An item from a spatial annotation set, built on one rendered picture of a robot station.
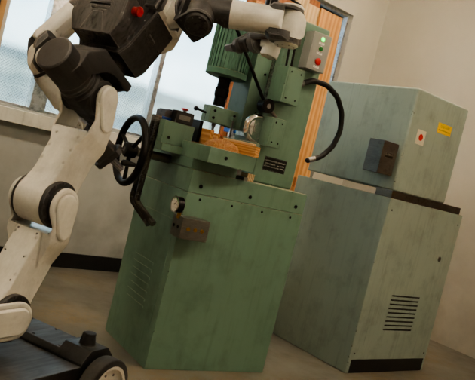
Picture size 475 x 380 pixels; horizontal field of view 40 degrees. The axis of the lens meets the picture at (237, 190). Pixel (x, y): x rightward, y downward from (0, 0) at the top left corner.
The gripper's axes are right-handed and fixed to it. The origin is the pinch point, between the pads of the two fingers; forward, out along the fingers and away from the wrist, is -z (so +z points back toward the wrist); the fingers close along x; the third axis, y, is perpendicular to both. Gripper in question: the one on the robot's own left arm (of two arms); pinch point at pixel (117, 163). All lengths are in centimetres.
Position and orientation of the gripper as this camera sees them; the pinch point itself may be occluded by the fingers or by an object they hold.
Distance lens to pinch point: 249.0
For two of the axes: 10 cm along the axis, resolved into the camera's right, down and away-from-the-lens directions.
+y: -1.1, -5.4, 8.3
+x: 8.0, -5.4, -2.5
